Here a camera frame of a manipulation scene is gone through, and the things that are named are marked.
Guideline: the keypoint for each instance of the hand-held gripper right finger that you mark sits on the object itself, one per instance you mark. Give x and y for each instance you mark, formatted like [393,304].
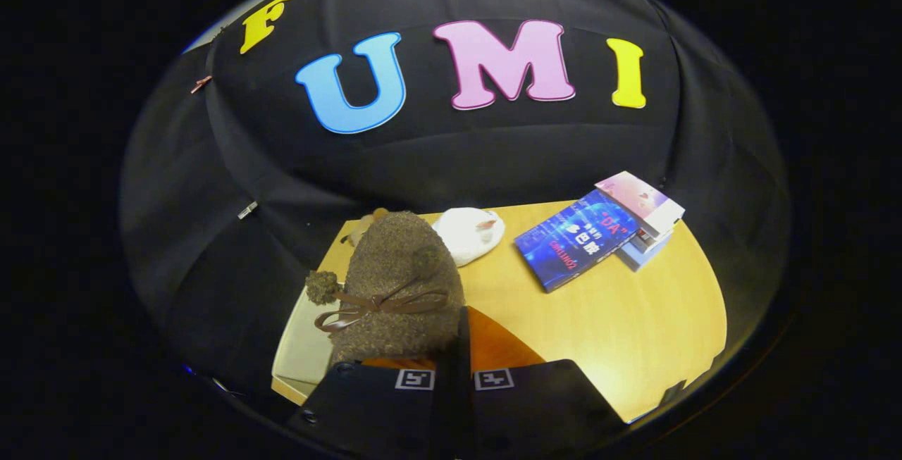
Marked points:
[550,403]

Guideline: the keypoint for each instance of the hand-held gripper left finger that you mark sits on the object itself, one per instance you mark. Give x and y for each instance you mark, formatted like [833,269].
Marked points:
[352,411]

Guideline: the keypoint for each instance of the cream fabric storage box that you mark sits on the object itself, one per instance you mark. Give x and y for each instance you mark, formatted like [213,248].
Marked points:
[303,354]

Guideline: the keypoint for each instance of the brown fuzzy shoe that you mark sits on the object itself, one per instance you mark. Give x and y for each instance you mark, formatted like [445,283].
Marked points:
[402,270]

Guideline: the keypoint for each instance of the pale blue book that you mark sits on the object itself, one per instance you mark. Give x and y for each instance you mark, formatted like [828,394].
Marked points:
[641,254]

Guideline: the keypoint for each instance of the brown plush toy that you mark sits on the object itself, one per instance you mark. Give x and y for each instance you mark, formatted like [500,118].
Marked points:
[359,227]

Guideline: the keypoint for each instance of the white plush bundle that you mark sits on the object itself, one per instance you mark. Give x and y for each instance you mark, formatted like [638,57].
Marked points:
[468,234]

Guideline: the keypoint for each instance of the white clip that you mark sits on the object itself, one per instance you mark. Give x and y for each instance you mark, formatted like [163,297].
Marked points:
[247,210]

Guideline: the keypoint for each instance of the black backdrop cloth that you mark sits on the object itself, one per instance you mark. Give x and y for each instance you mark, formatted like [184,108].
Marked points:
[493,150]

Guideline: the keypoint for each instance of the pink clip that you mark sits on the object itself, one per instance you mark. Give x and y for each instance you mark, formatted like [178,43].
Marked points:
[201,84]

